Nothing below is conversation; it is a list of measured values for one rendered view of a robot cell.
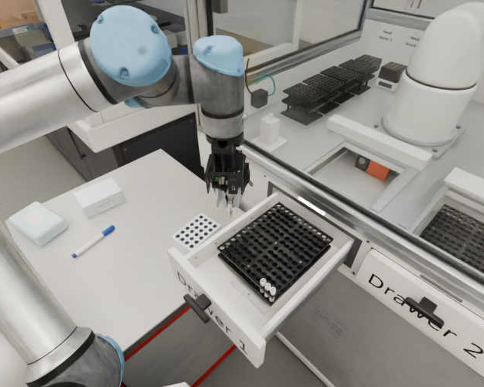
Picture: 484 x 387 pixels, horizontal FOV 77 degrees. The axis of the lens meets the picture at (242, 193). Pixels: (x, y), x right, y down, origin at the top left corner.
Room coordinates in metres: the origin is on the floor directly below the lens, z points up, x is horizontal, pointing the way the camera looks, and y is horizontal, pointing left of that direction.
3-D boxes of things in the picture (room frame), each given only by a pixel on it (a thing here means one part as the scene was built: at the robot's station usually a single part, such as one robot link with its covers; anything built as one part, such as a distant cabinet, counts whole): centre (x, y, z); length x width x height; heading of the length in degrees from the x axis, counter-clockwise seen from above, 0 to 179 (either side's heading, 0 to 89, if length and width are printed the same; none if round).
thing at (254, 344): (0.31, 0.06, 0.87); 0.29 x 0.02 x 0.11; 44
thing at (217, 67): (0.49, 0.04, 1.28); 0.09 x 0.08 x 0.11; 97
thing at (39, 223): (0.62, 0.62, 0.78); 0.15 x 0.10 x 0.04; 58
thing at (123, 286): (0.62, 0.33, 0.38); 0.62 x 0.58 x 0.76; 44
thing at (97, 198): (0.72, 0.47, 0.79); 0.13 x 0.09 x 0.05; 129
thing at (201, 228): (0.57, 0.13, 0.78); 0.12 x 0.08 x 0.04; 141
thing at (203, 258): (0.45, -0.09, 0.86); 0.40 x 0.26 x 0.06; 134
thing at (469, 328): (0.30, -0.39, 0.87); 0.29 x 0.02 x 0.11; 44
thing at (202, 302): (0.29, 0.08, 0.91); 0.07 x 0.04 x 0.01; 44
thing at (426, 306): (0.28, -0.37, 0.91); 0.07 x 0.04 x 0.01; 44
